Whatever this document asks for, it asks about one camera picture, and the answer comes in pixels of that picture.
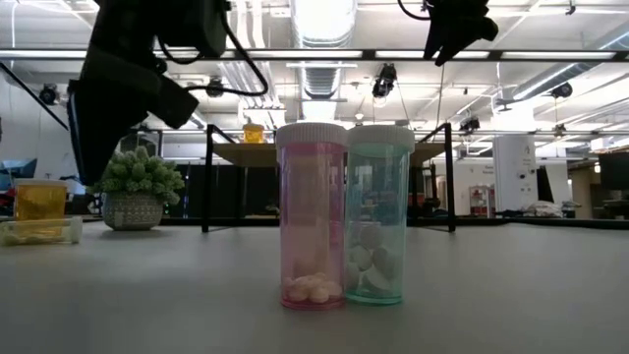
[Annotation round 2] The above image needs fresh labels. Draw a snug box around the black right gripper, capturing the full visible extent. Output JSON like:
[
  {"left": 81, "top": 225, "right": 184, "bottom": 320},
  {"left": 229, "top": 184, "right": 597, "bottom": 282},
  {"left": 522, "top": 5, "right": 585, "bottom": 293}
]
[{"left": 423, "top": 0, "right": 499, "bottom": 67}]

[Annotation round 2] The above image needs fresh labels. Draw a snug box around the white column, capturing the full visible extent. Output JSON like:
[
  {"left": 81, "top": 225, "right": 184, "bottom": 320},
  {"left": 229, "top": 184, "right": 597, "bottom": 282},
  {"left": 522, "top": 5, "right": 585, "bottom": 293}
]
[{"left": 492, "top": 135, "right": 538, "bottom": 213}]

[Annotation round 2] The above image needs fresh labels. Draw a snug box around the blue lit screen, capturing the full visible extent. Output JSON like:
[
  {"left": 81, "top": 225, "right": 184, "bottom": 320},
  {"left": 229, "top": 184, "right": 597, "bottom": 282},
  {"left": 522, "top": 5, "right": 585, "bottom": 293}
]
[{"left": 0, "top": 157, "right": 38, "bottom": 181}]

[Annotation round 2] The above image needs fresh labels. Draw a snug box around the green potted plant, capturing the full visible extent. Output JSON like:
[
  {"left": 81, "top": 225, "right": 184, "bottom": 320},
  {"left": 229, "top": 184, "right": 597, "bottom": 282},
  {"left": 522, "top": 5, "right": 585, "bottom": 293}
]
[{"left": 86, "top": 146, "right": 186, "bottom": 232}]

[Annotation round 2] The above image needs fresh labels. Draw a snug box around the wide orange medicine bottle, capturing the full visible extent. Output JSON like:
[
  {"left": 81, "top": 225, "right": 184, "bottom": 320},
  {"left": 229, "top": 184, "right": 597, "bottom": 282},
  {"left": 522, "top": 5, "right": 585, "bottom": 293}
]
[
  {"left": 242, "top": 122, "right": 265, "bottom": 145},
  {"left": 13, "top": 178, "right": 70, "bottom": 221}
]

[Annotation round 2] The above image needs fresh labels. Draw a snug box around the black aluminium table frame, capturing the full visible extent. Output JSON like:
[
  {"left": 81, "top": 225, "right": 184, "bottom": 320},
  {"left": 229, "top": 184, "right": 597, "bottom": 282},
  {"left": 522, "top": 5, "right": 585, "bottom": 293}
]
[{"left": 81, "top": 215, "right": 629, "bottom": 231}]

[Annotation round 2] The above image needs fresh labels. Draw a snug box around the white cloth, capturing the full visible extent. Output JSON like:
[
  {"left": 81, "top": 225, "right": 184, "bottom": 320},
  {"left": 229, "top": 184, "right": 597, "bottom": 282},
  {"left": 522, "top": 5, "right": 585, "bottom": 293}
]
[{"left": 525, "top": 200, "right": 566, "bottom": 217}]

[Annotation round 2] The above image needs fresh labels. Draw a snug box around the rack with red bins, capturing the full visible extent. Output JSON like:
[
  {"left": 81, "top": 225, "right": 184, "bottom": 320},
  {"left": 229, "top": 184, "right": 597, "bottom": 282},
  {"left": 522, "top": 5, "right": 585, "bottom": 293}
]
[{"left": 469, "top": 185, "right": 496, "bottom": 218}]

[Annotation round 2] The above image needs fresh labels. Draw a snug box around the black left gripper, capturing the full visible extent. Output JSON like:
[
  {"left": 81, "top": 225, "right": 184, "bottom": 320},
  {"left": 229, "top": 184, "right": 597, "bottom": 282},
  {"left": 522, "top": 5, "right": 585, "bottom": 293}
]
[{"left": 66, "top": 46, "right": 200, "bottom": 188}]

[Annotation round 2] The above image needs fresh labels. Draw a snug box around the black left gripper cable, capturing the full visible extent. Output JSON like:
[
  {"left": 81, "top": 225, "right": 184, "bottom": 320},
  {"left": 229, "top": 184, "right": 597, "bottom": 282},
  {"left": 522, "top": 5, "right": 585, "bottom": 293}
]
[{"left": 156, "top": 7, "right": 270, "bottom": 98}]

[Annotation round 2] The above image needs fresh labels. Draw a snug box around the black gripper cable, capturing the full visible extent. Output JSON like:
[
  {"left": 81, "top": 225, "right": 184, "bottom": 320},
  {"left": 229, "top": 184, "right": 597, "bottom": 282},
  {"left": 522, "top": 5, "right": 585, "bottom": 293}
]
[
  {"left": 156, "top": 7, "right": 270, "bottom": 98},
  {"left": 395, "top": 0, "right": 429, "bottom": 22}
]

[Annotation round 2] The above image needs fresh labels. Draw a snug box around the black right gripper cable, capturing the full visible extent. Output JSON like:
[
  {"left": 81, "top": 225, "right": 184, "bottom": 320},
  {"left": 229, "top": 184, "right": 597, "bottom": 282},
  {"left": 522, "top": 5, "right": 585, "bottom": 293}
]
[{"left": 395, "top": 0, "right": 429, "bottom": 22}]

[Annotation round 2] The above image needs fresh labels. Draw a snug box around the wooden shelf black frame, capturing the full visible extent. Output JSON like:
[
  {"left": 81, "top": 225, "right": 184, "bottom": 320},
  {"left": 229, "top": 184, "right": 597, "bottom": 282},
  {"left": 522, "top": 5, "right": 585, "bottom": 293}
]
[{"left": 200, "top": 122, "right": 457, "bottom": 235}]

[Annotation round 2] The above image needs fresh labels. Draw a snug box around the green medicine bottle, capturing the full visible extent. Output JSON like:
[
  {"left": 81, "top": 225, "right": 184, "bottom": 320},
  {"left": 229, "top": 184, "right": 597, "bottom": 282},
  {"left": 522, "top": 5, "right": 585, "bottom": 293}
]
[{"left": 343, "top": 125, "right": 417, "bottom": 307}]

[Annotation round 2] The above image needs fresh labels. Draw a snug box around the yellow medicine bottle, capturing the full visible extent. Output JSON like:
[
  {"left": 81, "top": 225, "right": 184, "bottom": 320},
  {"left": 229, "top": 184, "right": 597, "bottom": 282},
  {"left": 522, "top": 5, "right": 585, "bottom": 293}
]
[{"left": 0, "top": 215, "right": 84, "bottom": 247}]

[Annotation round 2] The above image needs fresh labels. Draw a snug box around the pink medicine bottle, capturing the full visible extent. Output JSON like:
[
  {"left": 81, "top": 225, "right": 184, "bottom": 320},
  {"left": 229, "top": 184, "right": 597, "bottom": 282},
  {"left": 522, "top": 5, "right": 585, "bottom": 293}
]
[{"left": 274, "top": 122, "right": 349, "bottom": 312}]

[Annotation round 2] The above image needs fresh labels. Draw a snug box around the black rig bar with lights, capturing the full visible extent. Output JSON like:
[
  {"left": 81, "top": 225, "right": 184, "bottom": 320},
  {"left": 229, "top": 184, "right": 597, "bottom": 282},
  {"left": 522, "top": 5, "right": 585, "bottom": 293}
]
[{"left": 0, "top": 47, "right": 629, "bottom": 63}]

